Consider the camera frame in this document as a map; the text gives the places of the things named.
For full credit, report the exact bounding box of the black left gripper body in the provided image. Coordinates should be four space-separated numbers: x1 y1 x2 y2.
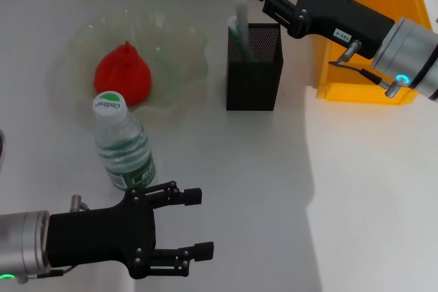
46 188 158 280

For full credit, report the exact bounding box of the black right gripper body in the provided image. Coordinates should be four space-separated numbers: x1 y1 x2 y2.
290 0 396 60

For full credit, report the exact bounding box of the silver glitter pen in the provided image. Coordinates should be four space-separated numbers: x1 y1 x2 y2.
234 0 254 62

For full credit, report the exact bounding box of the green utility knife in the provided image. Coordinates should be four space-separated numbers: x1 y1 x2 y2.
227 15 257 63

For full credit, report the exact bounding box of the clear green-label water bottle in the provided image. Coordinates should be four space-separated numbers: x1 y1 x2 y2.
91 90 157 193

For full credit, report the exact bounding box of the red-orange toy orange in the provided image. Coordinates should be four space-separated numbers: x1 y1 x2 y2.
94 41 152 107

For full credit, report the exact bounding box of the black mesh pen holder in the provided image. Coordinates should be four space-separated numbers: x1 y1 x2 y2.
225 22 285 111

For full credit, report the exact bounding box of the wavy clear glass fruit plate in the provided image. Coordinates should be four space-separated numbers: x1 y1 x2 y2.
56 6 209 120

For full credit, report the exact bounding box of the yellow plastic bin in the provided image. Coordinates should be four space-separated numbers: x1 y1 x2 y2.
314 0 434 105

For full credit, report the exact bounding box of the right gripper cable with connector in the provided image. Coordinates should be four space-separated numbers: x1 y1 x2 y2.
328 39 404 98

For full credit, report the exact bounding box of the gripper cable with connector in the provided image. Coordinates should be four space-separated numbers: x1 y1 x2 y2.
328 39 404 98
34 194 90 279

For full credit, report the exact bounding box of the left gripper cable with connector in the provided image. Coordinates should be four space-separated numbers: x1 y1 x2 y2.
34 194 90 279

